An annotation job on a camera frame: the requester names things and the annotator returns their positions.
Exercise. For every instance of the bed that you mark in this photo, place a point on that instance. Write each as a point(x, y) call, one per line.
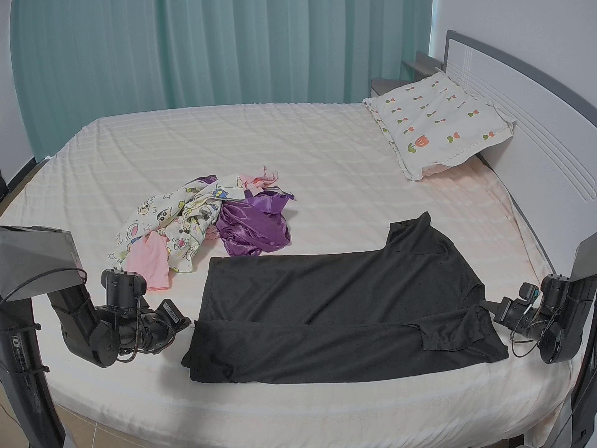
point(326, 157)

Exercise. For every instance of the white printed pillow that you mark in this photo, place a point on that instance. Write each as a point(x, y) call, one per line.
point(433, 124)

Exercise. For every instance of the purple satin garment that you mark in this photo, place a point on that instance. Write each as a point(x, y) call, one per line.
point(252, 227)

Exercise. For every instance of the blue-green curtain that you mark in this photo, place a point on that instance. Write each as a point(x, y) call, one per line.
point(210, 40)

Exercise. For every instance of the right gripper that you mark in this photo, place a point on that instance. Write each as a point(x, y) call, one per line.
point(520, 320)

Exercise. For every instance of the white printed pyjama top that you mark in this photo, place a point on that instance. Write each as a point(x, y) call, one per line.
point(154, 213)

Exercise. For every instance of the grey bedside table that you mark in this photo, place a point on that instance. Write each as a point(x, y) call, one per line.
point(387, 86)

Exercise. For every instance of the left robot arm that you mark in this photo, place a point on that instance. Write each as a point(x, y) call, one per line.
point(74, 315)

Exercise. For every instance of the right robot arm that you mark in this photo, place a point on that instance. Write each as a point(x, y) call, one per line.
point(566, 306)

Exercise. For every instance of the pale pink garment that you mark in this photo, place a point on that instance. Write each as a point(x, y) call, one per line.
point(259, 180)

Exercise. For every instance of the black T-shirt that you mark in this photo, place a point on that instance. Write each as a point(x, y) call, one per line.
point(326, 287)

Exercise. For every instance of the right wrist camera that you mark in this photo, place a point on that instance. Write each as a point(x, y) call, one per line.
point(529, 293)

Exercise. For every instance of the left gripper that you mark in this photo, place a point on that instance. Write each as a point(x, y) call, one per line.
point(156, 334)

